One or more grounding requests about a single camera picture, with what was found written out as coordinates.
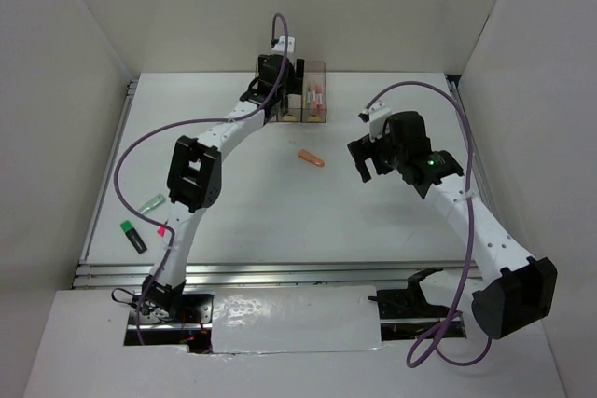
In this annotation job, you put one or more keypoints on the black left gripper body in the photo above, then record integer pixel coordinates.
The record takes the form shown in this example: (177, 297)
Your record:
(289, 86)

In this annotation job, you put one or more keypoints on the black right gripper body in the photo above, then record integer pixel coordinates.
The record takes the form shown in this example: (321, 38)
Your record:
(387, 156)

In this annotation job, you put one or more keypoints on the green black highlighter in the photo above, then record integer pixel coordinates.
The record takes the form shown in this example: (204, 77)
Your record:
(133, 236)

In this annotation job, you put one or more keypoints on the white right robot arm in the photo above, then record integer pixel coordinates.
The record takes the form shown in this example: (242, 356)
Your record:
(520, 287)

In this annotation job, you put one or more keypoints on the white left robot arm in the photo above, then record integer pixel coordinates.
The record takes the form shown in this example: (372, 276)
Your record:
(195, 176)

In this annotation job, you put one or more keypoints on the left brown transparent container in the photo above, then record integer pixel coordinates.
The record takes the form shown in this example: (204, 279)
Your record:
(258, 69)

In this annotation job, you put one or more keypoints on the right brown transparent container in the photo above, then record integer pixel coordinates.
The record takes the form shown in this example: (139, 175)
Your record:
(315, 73)

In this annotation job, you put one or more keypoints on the orange pen cap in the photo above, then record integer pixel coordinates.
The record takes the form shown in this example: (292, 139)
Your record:
(311, 158)

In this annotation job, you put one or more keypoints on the white front cover panel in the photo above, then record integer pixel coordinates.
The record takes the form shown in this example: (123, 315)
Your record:
(295, 320)

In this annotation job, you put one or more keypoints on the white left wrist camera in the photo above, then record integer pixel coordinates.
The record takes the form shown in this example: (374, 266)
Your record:
(282, 44)

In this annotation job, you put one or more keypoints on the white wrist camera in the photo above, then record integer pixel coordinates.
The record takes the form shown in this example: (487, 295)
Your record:
(282, 44)
(375, 116)

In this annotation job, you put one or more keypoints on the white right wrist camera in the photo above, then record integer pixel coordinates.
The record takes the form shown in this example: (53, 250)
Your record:
(375, 116)

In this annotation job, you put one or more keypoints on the aluminium frame rail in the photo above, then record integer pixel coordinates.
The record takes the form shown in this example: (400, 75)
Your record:
(279, 219)

